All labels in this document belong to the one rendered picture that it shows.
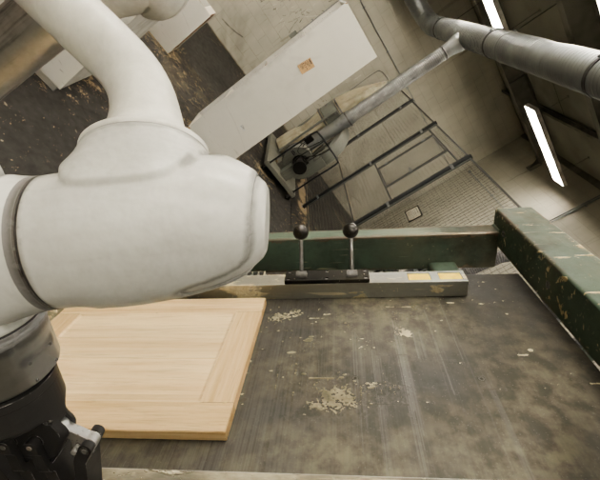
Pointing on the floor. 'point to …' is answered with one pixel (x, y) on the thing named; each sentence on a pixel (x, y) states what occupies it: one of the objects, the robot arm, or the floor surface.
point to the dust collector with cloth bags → (310, 137)
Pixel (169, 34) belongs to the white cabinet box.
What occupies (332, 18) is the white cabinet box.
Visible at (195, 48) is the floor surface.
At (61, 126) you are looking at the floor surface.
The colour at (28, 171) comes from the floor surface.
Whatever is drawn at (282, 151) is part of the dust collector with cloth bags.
